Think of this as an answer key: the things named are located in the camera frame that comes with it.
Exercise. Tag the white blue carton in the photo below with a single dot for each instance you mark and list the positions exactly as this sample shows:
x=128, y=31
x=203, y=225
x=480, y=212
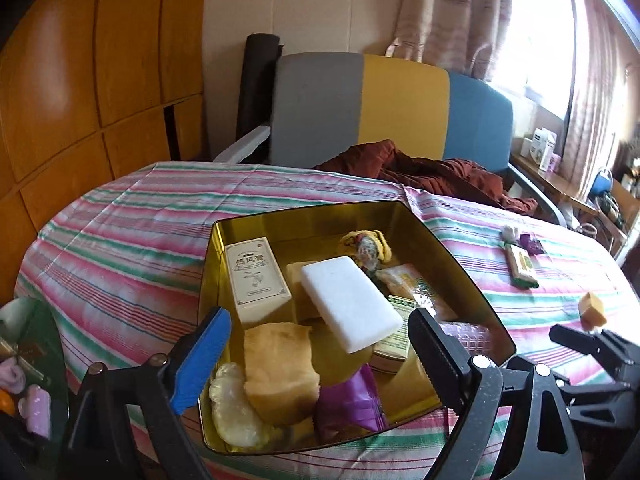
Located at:
x=544, y=147

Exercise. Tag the white medicine carton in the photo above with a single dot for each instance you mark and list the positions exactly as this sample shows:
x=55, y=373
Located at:
x=252, y=280

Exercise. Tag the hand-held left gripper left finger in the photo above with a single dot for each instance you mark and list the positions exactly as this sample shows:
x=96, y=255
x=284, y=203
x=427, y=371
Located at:
x=200, y=360

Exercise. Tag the grey yellow blue chair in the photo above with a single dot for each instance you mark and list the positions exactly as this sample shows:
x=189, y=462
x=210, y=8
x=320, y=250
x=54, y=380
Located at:
x=400, y=100

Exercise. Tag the lavender plush item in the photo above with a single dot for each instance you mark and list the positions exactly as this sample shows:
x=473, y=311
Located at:
x=10, y=376

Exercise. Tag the small orange item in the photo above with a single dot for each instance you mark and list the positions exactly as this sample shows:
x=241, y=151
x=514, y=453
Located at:
x=5, y=402

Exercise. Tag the small purple wrapper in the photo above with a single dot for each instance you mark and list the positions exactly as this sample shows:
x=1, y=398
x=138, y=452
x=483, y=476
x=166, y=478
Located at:
x=534, y=246

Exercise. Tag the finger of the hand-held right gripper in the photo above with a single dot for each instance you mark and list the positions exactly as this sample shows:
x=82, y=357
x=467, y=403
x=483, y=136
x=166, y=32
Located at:
x=575, y=342
x=622, y=345

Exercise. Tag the small yellow sponge piece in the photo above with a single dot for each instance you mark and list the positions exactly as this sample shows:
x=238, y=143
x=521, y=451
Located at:
x=592, y=310

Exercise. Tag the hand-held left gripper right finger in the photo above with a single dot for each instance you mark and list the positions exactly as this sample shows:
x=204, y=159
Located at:
x=440, y=360

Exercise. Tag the long yellow green snack packet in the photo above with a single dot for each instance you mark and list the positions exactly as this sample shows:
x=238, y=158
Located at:
x=522, y=266

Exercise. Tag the wooden wardrobe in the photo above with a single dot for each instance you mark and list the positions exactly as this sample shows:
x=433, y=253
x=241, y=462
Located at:
x=60, y=85

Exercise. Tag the small white wrapper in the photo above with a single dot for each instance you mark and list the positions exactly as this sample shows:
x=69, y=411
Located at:
x=510, y=233

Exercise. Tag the clear plastic packet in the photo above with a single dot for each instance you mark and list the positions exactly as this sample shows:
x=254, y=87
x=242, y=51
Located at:
x=467, y=335

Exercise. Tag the small pink container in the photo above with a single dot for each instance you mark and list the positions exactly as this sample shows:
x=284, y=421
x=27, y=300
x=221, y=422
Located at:
x=555, y=162

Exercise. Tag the black rolled mat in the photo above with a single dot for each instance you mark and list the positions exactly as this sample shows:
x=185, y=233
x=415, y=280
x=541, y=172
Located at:
x=257, y=85

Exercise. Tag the dark red cloth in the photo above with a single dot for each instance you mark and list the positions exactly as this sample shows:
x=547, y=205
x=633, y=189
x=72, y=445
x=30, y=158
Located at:
x=425, y=170

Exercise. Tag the pale yellow plastic-wrapped pastry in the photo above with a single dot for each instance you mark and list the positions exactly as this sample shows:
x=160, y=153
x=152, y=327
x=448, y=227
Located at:
x=235, y=410

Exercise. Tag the wooden side desk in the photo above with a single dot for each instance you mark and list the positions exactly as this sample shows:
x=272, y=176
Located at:
x=565, y=195

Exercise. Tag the small green striped box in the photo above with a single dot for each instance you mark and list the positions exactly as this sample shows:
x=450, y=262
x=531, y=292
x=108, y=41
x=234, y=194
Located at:
x=392, y=347

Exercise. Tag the gold metal tin box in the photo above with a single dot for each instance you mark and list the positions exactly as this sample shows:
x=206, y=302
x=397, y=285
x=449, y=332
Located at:
x=320, y=232

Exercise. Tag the white foam sponge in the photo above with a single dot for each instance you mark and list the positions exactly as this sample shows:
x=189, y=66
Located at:
x=350, y=305

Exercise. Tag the orange snack packet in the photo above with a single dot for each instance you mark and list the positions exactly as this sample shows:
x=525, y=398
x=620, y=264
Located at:
x=405, y=280

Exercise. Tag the green tray with items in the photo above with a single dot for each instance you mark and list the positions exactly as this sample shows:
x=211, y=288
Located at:
x=45, y=340

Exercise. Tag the purple foil packet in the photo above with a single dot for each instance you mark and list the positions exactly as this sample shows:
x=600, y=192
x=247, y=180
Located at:
x=350, y=405

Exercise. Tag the striped tablecloth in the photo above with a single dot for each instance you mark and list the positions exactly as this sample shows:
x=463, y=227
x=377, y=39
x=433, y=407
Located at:
x=125, y=240

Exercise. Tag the blue jug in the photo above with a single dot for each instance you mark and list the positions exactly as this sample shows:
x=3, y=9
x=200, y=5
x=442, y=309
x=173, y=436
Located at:
x=601, y=182

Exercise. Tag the pink striped curtain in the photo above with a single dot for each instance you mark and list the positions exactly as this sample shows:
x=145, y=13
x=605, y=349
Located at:
x=595, y=110

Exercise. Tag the large yellow sponge block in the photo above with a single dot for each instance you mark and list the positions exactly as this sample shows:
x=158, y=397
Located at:
x=280, y=370

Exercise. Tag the patterned beige curtain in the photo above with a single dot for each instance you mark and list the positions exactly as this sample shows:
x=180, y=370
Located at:
x=440, y=10

